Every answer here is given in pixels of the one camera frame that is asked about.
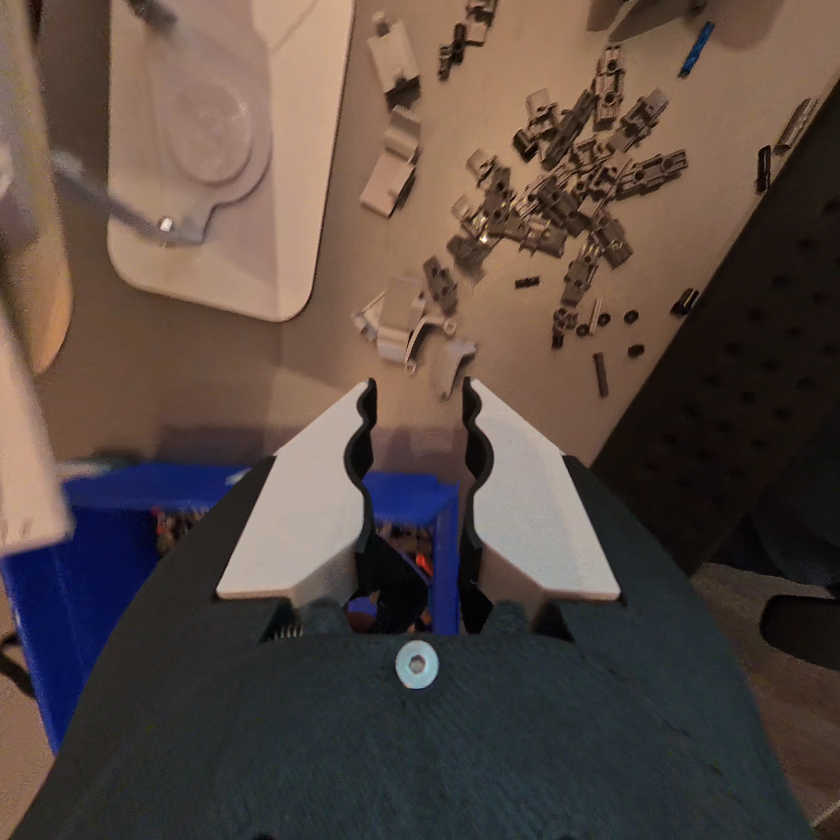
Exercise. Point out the heap of mixed toy pieces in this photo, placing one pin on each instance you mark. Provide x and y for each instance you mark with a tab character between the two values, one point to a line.
177	528

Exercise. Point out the pile of light grey pieces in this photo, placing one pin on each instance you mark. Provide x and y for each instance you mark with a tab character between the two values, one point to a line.
414	328

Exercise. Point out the pile of dark grey connectors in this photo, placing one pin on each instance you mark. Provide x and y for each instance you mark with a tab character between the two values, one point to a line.
565	197

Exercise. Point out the long black toy pin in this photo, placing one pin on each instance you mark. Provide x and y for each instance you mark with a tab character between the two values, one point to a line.
764	168

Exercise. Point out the black dimpled mat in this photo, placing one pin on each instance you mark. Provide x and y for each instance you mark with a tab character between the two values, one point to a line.
748	394

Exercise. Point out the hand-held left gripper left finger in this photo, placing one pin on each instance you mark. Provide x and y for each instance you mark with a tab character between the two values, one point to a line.
295	532

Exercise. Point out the dark grey toy axle rod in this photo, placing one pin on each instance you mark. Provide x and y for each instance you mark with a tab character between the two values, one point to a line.
601	374

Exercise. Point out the blue plastic bin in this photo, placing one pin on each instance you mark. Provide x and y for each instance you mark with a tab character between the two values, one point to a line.
79	565

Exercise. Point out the wooden book stand white base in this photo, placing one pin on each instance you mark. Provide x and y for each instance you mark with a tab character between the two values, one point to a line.
302	131

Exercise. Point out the grey cylinder toy sleeve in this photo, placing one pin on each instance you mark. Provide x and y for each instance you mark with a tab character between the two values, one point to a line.
794	122

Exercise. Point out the small blue toy brick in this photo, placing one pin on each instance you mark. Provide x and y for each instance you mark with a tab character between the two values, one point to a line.
696	49

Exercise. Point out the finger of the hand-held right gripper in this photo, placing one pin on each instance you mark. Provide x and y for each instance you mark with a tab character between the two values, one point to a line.
643	11

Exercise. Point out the light grey toy block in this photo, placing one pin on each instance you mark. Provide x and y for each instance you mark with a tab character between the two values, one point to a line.
394	59

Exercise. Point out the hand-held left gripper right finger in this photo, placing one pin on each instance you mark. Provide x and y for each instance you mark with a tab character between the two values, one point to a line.
545	532

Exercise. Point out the black angled toy connector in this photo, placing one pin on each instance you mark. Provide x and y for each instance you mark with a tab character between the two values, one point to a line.
683	302

